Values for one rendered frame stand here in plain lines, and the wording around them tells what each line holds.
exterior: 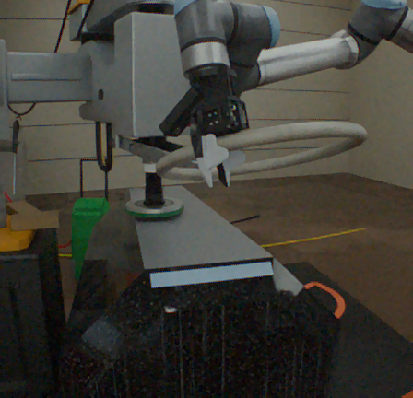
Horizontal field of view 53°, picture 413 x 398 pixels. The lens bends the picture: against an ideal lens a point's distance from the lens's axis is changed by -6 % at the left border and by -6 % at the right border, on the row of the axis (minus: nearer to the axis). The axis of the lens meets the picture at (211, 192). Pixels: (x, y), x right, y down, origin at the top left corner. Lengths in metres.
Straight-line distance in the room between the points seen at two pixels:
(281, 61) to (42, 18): 5.67
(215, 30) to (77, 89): 1.30
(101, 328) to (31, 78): 1.16
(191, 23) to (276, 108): 6.61
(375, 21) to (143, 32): 0.73
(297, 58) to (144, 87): 0.56
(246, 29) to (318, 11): 7.14
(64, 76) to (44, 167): 4.57
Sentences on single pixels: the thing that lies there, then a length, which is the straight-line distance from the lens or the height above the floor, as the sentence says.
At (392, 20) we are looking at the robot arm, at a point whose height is 1.53.
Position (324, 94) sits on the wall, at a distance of 7.95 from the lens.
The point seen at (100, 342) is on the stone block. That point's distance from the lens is 1.17.
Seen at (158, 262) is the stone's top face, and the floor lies 0.87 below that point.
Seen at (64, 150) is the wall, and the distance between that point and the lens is 6.50.
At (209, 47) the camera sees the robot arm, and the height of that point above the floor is 1.39.
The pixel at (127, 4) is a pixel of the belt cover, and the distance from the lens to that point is 1.55.
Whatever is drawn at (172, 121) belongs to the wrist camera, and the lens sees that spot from 0.83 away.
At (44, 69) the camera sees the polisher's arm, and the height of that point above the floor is 1.44.
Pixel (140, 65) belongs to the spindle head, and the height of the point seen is 1.41.
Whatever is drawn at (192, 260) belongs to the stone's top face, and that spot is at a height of 0.87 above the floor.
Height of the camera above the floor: 1.29
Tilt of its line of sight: 12 degrees down
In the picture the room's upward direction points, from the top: straight up
